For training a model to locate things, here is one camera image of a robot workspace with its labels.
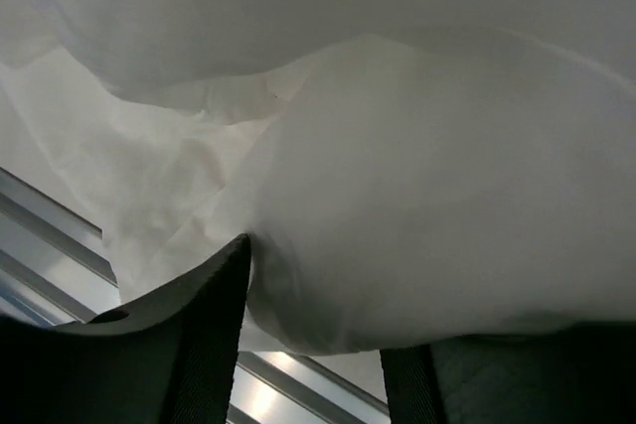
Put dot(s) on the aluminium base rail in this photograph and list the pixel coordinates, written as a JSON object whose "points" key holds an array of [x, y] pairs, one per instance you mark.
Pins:
{"points": [[54, 270]]}

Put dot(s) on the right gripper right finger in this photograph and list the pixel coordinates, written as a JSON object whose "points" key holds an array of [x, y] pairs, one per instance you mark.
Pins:
{"points": [[582, 375]]}

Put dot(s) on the white shirt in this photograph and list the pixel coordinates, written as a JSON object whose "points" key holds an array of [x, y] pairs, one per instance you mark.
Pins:
{"points": [[407, 170]]}

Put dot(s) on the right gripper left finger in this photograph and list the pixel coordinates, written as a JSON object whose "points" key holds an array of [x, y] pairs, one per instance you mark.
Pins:
{"points": [[166, 357]]}

